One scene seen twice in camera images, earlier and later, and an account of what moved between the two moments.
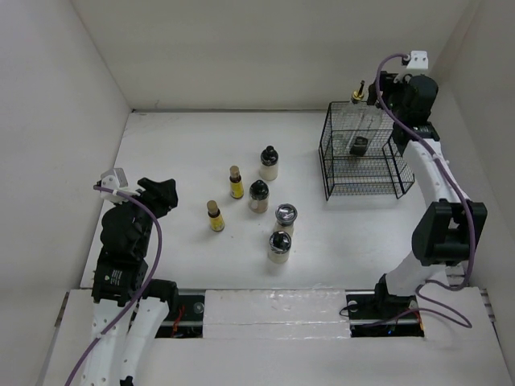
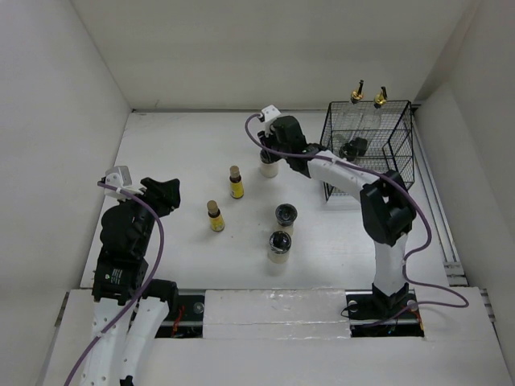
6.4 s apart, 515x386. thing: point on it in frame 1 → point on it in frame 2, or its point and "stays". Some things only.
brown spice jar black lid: [258, 199] → [348, 151]
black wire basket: [358, 153] stays
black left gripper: [161, 193] stays
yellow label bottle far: [236, 189] stays
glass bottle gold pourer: [358, 95] stays
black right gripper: [391, 80] → [266, 139]
